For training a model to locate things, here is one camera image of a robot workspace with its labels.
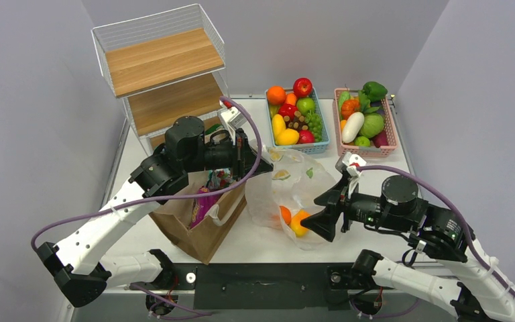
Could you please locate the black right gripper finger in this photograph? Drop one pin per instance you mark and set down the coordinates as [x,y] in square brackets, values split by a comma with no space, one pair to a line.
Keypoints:
[339,193]
[323,223]

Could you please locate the orange fruit back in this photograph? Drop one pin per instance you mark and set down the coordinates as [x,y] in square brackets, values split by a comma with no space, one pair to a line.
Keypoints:
[276,95]

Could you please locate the white eggplant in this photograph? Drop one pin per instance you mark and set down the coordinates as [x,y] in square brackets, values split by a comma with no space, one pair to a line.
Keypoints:
[352,127]

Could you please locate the blue plastic fruit basket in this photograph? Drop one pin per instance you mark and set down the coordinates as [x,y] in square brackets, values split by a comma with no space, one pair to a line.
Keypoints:
[277,123]

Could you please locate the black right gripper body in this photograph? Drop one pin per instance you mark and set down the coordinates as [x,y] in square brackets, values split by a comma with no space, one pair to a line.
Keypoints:
[361,206]

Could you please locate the red bell pepper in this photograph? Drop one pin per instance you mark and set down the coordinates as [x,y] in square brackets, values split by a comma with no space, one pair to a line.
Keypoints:
[287,111]

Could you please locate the red apple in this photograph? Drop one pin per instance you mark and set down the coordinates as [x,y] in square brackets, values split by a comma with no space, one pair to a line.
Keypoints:
[302,87]

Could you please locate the orange fruit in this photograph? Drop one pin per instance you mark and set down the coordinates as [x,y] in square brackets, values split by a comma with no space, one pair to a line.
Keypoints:
[276,95]
[285,214]

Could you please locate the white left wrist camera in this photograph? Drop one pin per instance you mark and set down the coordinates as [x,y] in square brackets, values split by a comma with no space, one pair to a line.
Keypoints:
[231,117]

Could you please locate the clear plastic lemon-print bag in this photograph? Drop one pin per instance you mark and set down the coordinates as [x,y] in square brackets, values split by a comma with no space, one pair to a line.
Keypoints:
[297,179]

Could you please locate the white wire wooden shelf rack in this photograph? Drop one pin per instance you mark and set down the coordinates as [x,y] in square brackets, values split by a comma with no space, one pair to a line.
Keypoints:
[163,66]

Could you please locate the orange fruit front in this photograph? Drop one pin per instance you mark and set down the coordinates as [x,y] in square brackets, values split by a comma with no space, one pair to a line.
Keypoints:
[285,214]

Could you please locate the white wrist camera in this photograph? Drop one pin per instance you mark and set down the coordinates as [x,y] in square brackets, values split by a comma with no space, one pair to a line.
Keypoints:
[231,117]
[348,165]

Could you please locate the red pomegranate fruit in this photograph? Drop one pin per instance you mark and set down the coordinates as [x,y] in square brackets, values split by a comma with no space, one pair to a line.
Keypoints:
[306,137]

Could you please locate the purple snack packet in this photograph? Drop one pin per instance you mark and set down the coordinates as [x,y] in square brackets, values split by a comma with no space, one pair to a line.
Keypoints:
[200,208]

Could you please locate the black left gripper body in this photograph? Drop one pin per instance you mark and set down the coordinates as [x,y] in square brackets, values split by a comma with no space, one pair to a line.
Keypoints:
[226,155]

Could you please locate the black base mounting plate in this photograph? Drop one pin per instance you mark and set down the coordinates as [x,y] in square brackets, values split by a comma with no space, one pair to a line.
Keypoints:
[267,286]

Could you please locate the green bell pepper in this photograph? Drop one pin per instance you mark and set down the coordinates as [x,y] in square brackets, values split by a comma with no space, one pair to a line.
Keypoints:
[375,91]

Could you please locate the yellow orange mango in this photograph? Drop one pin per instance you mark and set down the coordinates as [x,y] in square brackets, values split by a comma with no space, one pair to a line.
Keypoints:
[296,223]

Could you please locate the orange pumpkin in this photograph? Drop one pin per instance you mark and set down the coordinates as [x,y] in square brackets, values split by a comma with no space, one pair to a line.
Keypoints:
[349,107]

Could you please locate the pink plastic vegetable basket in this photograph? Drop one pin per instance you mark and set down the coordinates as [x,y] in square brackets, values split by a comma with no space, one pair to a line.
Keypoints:
[370,152]

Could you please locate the yellow lemon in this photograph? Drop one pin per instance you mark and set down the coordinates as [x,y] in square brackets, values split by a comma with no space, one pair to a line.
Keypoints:
[287,137]

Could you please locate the green apple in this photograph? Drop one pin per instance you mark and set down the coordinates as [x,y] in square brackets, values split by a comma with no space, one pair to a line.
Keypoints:
[306,105]

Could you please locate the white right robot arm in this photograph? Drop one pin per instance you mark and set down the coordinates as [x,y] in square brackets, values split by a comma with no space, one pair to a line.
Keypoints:
[477,291]

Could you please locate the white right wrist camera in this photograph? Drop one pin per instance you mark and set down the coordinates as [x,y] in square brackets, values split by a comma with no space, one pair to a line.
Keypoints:
[348,165]

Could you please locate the teal snack packet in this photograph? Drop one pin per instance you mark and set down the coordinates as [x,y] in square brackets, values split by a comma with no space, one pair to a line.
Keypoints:
[219,179]

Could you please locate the brown jute tote bag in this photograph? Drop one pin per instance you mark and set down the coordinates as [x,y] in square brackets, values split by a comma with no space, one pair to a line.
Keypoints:
[202,241]

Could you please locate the green cabbage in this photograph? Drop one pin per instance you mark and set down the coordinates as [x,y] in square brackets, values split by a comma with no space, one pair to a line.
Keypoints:
[373,124]

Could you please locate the green snack packet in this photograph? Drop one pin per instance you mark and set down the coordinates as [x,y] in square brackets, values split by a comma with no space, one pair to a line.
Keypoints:
[213,128]

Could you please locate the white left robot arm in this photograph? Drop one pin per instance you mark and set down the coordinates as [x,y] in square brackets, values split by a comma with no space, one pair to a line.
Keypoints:
[79,264]

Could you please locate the green grape bunch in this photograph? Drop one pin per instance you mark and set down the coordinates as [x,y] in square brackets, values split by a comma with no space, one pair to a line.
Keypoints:
[315,125]

